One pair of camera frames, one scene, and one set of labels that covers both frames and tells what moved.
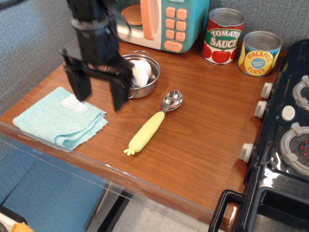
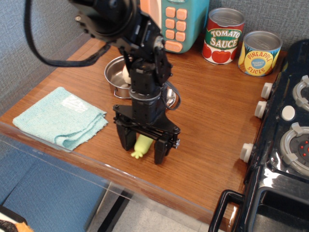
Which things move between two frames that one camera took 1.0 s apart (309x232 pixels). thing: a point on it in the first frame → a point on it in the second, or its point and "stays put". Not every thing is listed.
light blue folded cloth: x=59 y=120 stays put
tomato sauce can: x=224 y=29 stays put
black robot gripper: x=98 y=46 → x=150 y=117
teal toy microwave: x=175 y=26 stays put
